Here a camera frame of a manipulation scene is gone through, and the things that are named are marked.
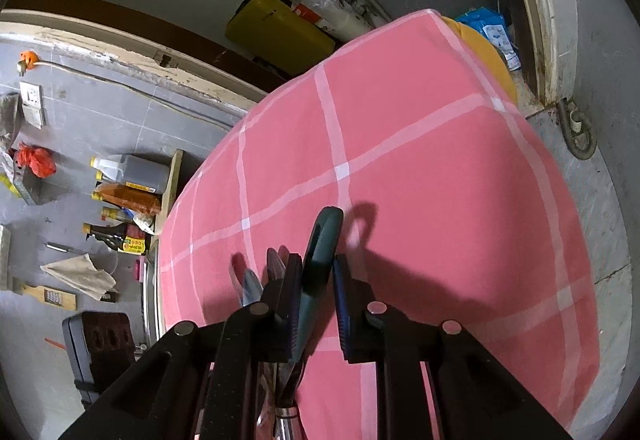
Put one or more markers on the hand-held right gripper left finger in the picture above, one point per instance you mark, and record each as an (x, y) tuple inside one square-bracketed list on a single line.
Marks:
[(280, 315)]

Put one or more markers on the wooden grater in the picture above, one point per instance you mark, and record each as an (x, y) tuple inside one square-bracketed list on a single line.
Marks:
[(45, 294)]

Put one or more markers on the silver cooker appliance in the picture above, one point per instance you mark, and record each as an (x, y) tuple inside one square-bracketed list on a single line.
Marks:
[(100, 345)]

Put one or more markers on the white plastic bag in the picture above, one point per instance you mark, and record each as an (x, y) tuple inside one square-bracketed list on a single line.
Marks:
[(330, 3)]

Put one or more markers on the soy sauce bottle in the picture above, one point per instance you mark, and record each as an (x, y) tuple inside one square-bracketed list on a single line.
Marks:
[(117, 237)]

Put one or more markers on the grey wall shelf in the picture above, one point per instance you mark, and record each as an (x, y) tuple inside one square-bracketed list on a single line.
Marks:
[(27, 185)]

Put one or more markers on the orange wall hook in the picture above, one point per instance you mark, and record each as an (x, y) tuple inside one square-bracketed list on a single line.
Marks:
[(27, 60)]

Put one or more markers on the beige hanging cloth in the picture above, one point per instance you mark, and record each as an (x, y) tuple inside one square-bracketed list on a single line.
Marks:
[(80, 275)]

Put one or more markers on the yellow plastic case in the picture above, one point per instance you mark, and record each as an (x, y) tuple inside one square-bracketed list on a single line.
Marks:
[(280, 30)]

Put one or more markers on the white wall socket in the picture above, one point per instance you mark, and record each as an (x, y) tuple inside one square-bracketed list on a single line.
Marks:
[(33, 116)]

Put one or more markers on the pink soap box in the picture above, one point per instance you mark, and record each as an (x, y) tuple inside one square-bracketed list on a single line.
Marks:
[(137, 270)]

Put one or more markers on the clear plastic bag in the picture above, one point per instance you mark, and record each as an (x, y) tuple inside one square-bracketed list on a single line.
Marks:
[(7, 120)]

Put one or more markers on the pile of metal spoons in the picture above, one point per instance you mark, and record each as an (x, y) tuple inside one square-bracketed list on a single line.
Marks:
[(247, 287)]

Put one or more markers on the blue and white bag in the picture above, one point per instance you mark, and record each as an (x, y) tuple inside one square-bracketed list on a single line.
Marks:
[(144, 222)]

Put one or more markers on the pink checked tablecloth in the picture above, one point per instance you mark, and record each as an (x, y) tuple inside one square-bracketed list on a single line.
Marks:
[(425, 170)]

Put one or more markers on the red plastic bag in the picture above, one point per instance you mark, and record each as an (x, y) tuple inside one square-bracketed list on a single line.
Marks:
[(36, 160)]

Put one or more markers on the door frame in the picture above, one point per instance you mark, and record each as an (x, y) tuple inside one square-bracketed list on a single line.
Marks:
[(125, 55)]

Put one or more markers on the steel sink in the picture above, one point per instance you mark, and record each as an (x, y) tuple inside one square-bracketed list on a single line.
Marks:
[(150, 290)]

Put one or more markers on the cooking oil jug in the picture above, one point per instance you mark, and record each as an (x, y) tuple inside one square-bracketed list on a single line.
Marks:
[(137, 174)]

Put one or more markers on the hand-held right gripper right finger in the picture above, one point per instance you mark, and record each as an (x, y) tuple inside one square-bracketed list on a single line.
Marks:
[(342, 315)]

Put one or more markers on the blue and white packets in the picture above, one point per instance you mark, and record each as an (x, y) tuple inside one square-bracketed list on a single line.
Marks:
[(490, 33)]

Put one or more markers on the yellow round table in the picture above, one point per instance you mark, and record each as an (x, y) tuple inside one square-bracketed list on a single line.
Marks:
[(492, 65)]

